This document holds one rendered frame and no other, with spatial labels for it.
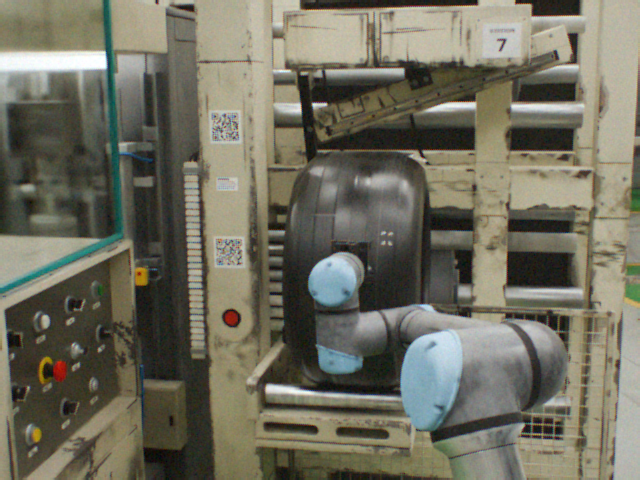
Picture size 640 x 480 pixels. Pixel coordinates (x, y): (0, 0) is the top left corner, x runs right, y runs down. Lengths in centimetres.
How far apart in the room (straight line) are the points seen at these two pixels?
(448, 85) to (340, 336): 102
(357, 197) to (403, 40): 50
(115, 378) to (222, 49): 78
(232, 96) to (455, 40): 57
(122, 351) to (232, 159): 51
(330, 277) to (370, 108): 97
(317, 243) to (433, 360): 77
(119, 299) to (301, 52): 76
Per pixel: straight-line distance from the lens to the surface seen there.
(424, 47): 212
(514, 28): 212
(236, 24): 193
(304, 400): 195
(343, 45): 214
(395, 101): 226
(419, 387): 106
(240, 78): 193
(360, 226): 174
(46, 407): 173
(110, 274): 195
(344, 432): 199
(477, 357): 104
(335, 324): 140
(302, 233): 176
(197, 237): 201
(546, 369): 109
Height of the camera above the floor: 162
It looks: 11 degrees down
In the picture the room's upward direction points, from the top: 1 degrees counter-clockwise
